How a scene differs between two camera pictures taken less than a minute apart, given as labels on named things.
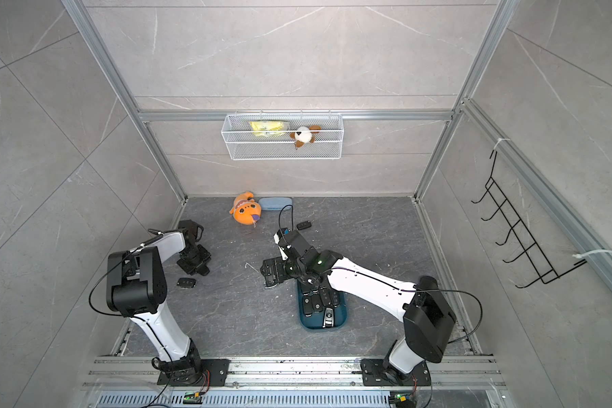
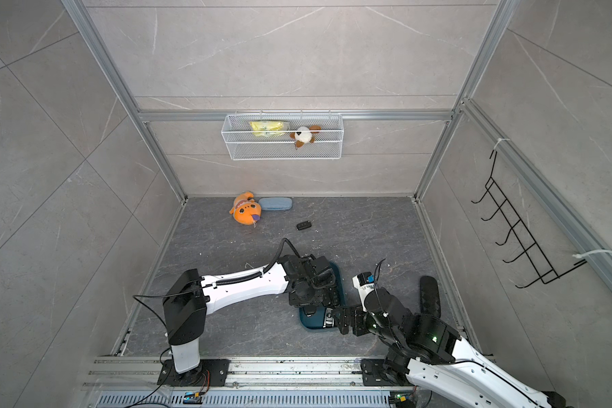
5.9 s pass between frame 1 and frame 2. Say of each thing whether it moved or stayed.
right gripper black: moved
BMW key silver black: stayed
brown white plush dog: stayed
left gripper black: moved
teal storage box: stayed
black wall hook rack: stayed
